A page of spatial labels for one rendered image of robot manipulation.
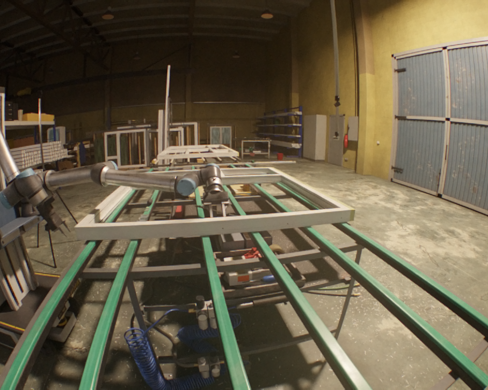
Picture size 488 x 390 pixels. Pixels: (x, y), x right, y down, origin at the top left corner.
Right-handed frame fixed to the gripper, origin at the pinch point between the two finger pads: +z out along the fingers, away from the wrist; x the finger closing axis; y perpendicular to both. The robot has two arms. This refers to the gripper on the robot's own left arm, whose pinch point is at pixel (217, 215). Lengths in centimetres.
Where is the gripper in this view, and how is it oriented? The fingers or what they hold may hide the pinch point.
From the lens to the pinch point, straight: 120.2
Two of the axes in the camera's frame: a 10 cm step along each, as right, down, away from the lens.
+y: 1.2, -6.4, -7.6
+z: 1.7, 7.7, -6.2
